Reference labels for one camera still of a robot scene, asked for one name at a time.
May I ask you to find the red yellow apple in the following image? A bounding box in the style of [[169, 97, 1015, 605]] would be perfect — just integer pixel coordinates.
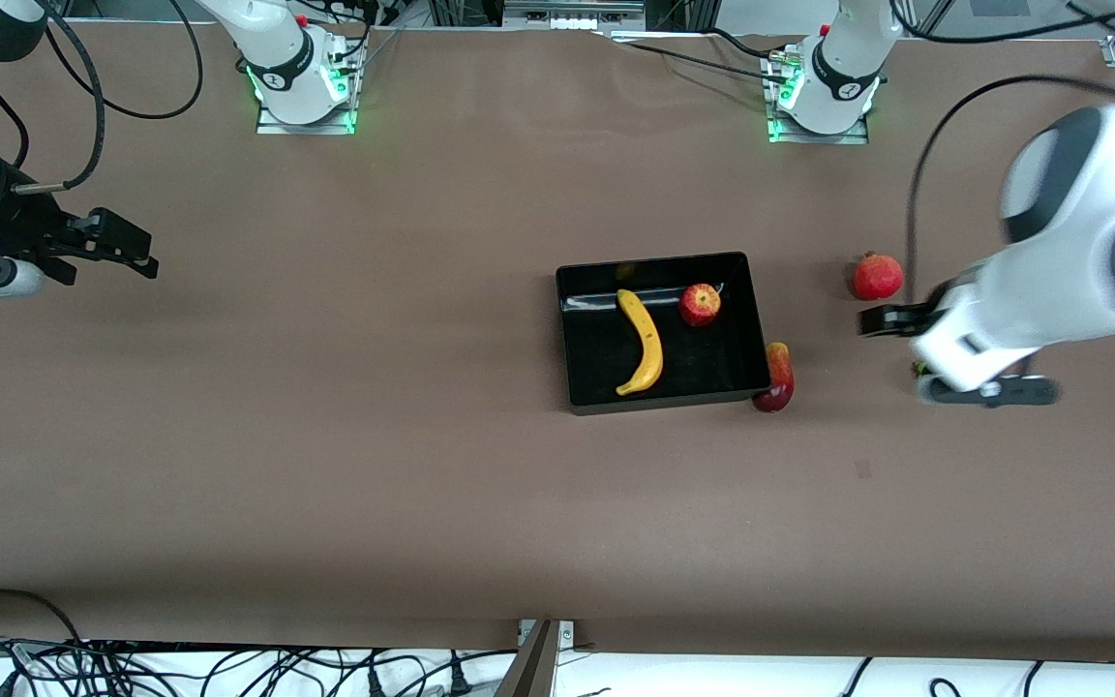
[[678, 283, 723, 328]]

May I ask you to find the black rectangular box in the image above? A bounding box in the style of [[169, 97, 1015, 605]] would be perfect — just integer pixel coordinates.
[[555, 251, 774, 416]]

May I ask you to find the yellow banana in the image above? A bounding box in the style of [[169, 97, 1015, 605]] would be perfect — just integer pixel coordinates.
[[615, 288, 665, 397]]

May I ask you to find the red pomegranate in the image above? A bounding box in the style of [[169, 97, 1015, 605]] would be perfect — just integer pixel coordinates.
[[852, 251, 905, 302]]

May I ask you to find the red orange mango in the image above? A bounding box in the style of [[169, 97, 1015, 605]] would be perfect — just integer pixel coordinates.
[[753, 341, 797, 414]]

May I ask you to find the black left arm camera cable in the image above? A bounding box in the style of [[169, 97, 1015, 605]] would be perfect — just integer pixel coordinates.
[[889, 0, 1115, 291]]

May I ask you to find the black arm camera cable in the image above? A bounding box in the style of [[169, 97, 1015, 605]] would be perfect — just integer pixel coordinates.
[[0, 0, 205, 195], [889, 0, 1115, 291]]

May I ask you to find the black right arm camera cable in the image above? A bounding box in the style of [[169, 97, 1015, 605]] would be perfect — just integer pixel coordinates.
[[0, 0, 205, 195]]

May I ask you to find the black cable across table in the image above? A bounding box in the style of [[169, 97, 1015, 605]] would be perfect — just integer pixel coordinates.
[[596, 29, 791, 83]]

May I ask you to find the aluminium frame rail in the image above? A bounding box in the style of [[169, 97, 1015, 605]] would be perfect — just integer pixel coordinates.
[[427, 0, 713, 32]]

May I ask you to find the small silver bracket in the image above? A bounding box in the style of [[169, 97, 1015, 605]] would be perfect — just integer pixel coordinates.
[[517, 620, 576, 648]]

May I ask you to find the dark metal post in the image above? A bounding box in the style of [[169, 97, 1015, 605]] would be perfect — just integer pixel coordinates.
[[495, 620, 560, 697]]

